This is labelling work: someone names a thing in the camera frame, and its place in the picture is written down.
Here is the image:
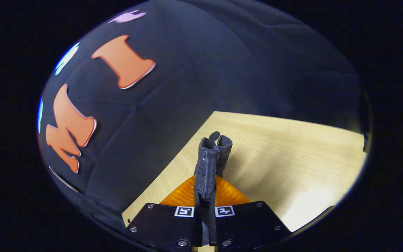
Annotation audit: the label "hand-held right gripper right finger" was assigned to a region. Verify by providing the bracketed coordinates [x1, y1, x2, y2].
[215, 175, 293, 251]

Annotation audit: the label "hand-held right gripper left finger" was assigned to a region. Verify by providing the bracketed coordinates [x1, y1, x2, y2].
[124, 175, 202, 252]

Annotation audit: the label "dark grey jeans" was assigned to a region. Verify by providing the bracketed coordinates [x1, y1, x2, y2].
[193, 135, 233, 246]

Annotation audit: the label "black backdrop cloth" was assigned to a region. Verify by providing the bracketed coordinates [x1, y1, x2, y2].
[38, 0, 370, 231]

